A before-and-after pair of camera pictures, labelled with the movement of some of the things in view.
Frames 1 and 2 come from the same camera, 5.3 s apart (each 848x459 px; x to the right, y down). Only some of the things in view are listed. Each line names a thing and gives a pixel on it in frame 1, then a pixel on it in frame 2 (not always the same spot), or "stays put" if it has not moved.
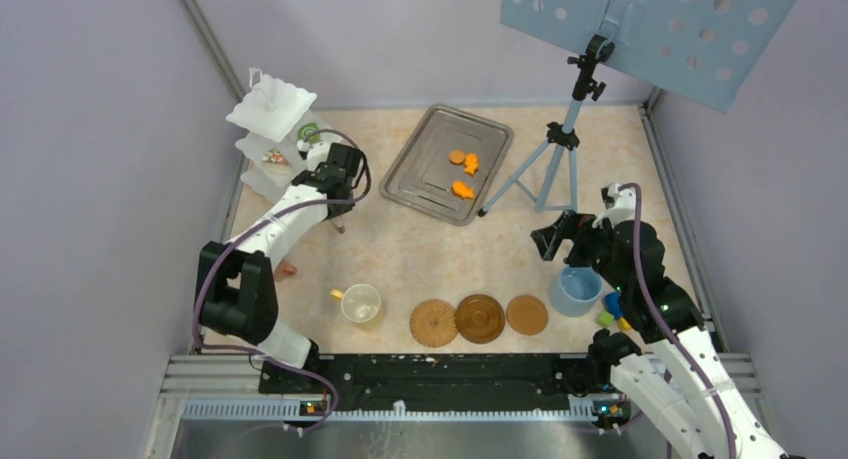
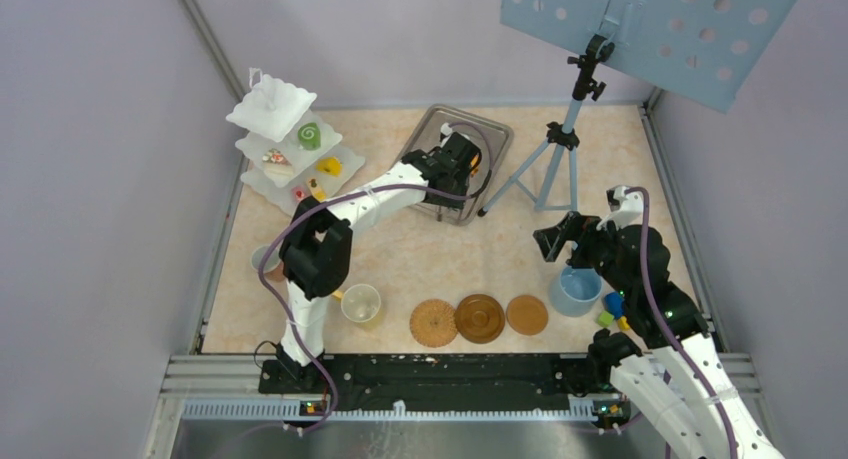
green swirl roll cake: (308, 128) stays put
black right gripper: (547, 239) stays put
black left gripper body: (341, 209) → (460, 183)
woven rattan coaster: (433, 323) stays put
